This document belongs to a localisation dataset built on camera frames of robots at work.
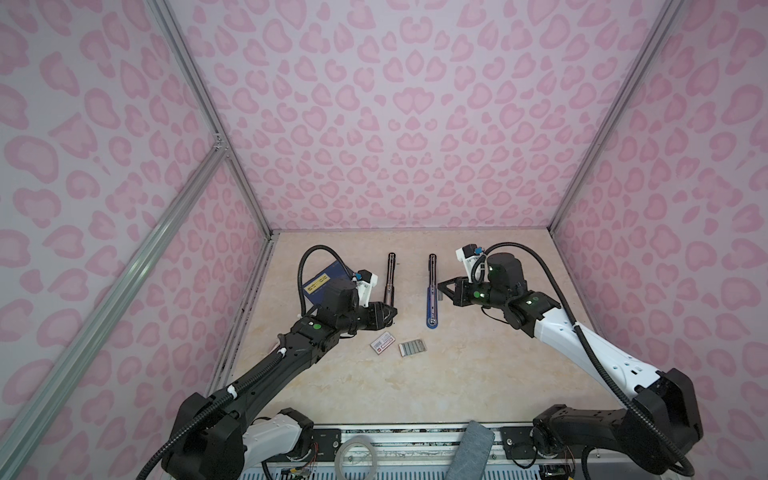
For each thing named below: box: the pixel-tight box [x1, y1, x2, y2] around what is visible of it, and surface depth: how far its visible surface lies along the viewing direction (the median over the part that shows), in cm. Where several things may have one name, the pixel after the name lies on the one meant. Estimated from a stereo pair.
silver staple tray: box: [398, 339, 427, 357], surface depth 91 cm
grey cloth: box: [446, 420, 495, 480], surface depth 71 cm
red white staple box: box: [370, 331, 396, 355], surface depth 91 cm
